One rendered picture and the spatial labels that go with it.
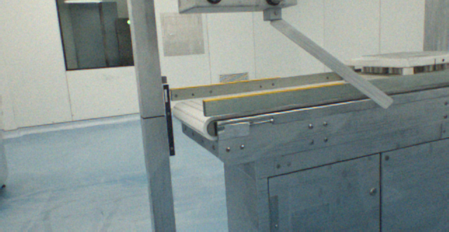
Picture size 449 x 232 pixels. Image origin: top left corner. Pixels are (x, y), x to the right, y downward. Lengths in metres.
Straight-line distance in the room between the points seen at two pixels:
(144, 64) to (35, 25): 4.82
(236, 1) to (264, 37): 5.71
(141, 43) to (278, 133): 0.42
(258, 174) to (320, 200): 0.21
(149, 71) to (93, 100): 4.77
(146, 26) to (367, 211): 0.77
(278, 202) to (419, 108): 0.44
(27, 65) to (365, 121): 5.21
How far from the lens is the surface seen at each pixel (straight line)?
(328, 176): 0.95
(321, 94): 0.82
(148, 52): 0.94
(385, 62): 1.08
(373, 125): 0.94
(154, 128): 0.97
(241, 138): 0.73
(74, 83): 5.68
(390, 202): 1.13
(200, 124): 0.73
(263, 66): 6.37
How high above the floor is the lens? 1.05
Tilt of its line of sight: 9 degrees down
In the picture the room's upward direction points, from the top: 4 degrees counter-clockwise
